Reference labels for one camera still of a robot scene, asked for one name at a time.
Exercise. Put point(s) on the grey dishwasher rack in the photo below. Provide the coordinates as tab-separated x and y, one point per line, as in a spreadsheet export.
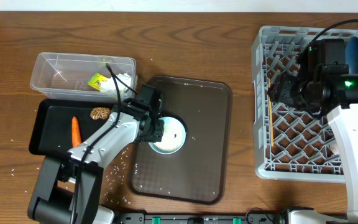
304	147

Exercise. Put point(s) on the light blue rice bowl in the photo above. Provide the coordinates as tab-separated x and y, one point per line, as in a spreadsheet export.
173	137

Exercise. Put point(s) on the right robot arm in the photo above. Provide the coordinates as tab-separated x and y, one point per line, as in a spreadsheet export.
327	85

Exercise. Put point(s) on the orange carrot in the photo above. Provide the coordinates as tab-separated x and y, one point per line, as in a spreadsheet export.
75	132

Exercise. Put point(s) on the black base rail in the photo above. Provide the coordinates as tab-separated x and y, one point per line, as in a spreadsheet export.
254	216

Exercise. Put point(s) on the wooden chopstick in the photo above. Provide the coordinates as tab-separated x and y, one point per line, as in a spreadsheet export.
270	118

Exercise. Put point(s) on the brown plastic tray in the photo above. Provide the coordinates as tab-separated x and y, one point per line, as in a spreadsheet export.
196	172

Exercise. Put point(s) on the brown noodle clump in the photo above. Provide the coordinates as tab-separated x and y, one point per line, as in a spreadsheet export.
100	113

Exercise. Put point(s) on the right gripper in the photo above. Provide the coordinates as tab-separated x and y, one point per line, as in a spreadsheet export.
282	90

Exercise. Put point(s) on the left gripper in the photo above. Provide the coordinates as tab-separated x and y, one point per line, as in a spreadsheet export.
158	136

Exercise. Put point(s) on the clear plastic bin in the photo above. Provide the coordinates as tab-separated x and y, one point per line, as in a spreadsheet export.
65	76

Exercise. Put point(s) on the foil snack wrapper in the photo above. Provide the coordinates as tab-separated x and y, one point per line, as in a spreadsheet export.
96	80

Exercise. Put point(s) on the white paper napkin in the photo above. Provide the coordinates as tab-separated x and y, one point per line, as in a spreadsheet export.
117	84

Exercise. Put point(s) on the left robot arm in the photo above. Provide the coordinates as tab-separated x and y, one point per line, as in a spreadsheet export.
69	183

